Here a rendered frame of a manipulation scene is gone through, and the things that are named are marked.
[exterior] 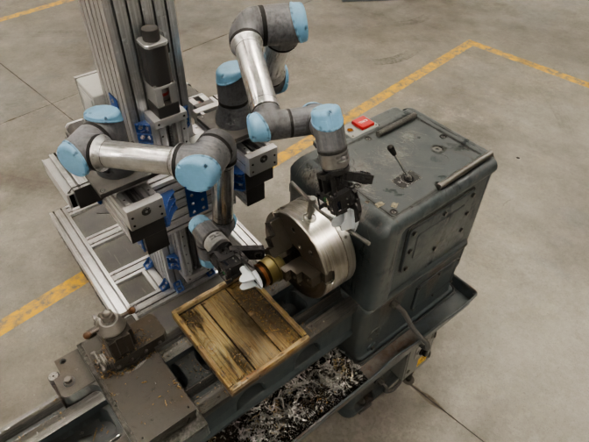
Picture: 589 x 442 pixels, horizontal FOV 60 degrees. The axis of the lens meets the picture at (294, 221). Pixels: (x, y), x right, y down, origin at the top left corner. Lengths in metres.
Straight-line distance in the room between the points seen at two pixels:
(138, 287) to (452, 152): 1.71
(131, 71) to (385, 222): 1.03
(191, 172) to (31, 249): 2.12
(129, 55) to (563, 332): 2.50
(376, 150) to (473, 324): 1.44
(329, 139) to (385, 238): 0.41
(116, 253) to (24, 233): 0.81
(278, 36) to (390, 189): 0.57
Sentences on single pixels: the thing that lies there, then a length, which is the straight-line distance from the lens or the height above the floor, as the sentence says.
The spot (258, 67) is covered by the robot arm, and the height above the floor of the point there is 1.63.
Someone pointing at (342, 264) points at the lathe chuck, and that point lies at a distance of 1.56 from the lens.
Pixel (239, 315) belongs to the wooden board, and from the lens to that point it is 1.74.
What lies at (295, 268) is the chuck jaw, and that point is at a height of 1.11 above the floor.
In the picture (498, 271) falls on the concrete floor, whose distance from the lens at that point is 3.26.
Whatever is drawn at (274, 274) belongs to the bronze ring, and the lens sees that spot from 1.56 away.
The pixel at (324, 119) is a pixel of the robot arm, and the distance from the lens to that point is 1.23.
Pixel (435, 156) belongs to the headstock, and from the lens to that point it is 1.81.
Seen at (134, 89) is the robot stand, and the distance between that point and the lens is 1.98.
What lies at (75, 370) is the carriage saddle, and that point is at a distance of 1.72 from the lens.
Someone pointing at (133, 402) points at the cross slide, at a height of 0.97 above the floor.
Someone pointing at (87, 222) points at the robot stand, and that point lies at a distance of 3.20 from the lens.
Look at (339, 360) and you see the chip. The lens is 2.03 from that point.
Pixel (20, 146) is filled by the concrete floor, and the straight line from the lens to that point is 4.37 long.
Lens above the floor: 2.30
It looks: 44 degrees down
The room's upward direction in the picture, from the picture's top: 1 degrees clockwise
